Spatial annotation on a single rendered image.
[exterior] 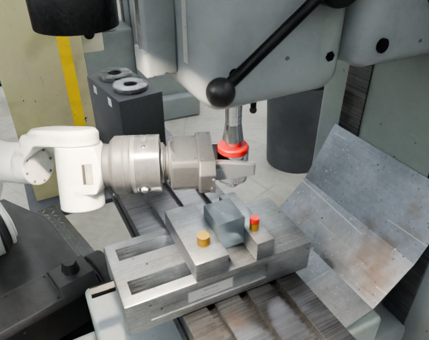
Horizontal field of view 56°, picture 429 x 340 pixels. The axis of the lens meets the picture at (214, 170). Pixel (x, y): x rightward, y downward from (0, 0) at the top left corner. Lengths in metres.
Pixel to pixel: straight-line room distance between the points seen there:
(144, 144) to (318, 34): 0.28
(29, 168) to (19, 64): 1.63
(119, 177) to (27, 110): 1.80
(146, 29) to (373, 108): 0.55
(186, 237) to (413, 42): 0.44
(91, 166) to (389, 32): 0.42
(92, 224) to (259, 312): 1.76
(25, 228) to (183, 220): 0.91
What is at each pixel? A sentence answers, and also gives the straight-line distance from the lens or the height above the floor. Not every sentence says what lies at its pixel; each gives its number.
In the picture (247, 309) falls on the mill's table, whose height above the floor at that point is 0.93.
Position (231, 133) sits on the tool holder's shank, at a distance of 0.59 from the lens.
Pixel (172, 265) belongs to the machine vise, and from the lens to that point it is 0.71.
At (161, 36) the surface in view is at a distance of 0.48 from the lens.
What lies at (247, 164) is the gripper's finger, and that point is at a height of 1.19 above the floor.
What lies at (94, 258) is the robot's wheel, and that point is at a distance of 1.33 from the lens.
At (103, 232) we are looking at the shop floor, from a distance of 2.33.
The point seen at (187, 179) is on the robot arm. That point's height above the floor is 1.18.
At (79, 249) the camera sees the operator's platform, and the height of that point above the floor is 0.40.
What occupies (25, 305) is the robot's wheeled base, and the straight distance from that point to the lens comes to 1.28.
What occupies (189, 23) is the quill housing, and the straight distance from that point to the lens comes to 0.45.
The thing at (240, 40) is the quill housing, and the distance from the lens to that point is 0.43.
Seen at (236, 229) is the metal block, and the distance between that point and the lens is 0.71.
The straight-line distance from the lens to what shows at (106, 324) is 0.84.
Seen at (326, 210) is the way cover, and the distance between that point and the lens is 0.94.
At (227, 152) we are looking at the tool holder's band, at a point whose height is 1.21.
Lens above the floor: 1.51
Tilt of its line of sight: 33 degrees down
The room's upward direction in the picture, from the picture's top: straight up
